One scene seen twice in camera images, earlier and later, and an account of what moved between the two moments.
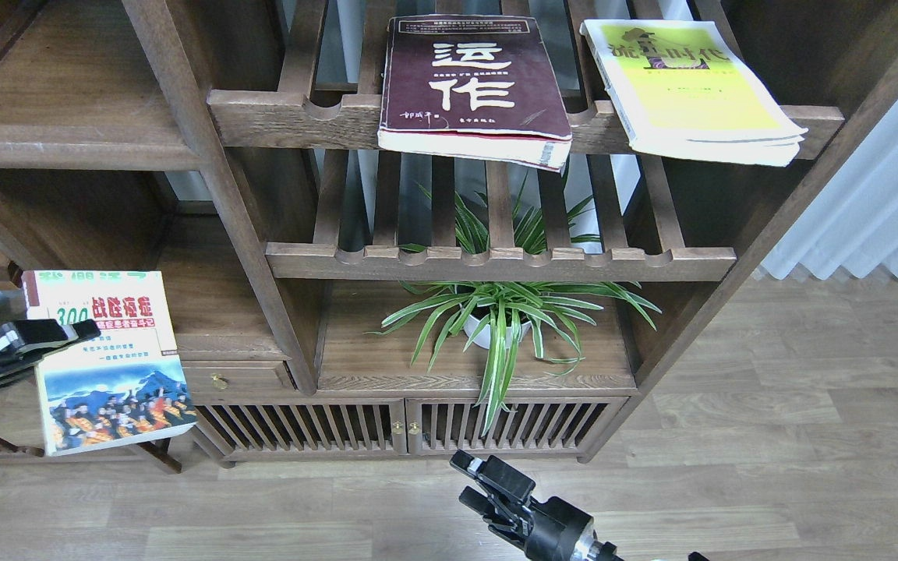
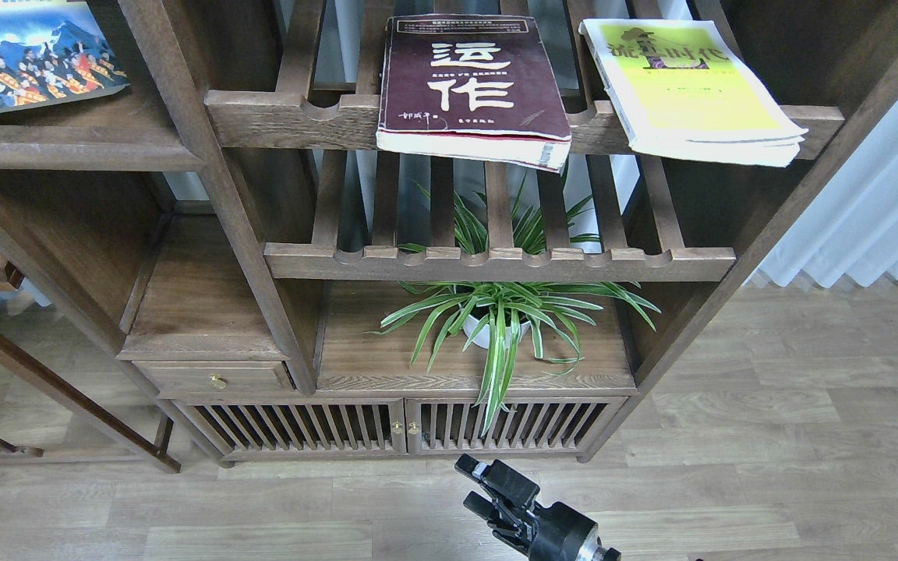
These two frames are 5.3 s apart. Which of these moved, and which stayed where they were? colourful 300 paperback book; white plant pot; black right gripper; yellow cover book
Moved: colourful 300 paperback book
Stayed: yellow cover book; black right gripper; white plant pot
